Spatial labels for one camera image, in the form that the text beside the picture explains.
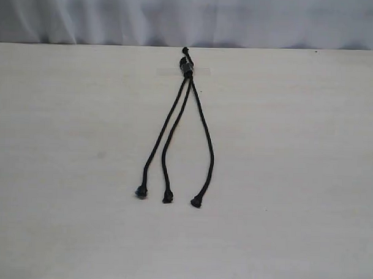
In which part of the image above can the clear tape strip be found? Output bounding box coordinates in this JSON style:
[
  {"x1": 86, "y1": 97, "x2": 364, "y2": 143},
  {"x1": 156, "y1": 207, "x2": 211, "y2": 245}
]
[{"x1": 156, "y1": 67, "x2": 211, "y2": 76}]

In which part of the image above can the white backdrop curtain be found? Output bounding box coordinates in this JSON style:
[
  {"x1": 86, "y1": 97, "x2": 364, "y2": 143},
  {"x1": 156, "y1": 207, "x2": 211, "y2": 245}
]
[{"x1": 0, "y1": 0, "x2": 373, "y2": 51}]

